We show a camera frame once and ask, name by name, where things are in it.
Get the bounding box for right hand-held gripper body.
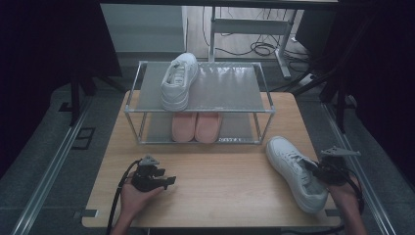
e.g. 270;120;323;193
314;146;362;187

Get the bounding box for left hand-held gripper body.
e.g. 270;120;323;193
131;155;163;193

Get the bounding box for white sneaker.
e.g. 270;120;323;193
264;135;329;214
161;52;200;112

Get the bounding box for pink slipper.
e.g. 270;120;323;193
194;112;224;144
171;112;198;143

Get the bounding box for metal shoe rack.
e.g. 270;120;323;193
123;60;277;145

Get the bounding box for person's right hand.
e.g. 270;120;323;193
327;175;361;213

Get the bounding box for black metal stand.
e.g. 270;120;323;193
58;58;126;126
293;65;357;132

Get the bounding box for white power strip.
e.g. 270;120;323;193
298;72;317;87

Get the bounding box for dark curtain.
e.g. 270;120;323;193
0;0;122;179
326;0;415;185

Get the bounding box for white cabinet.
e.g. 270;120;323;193
99;3;189;54

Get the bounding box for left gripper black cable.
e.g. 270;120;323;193
106;159;143;235

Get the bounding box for aluminium floor rail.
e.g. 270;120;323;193
11;97;93;235
321;94;397;235

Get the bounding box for black floor cables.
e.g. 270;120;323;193
202;6;311;64

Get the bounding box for white desk frame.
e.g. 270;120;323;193
208;6;300;80

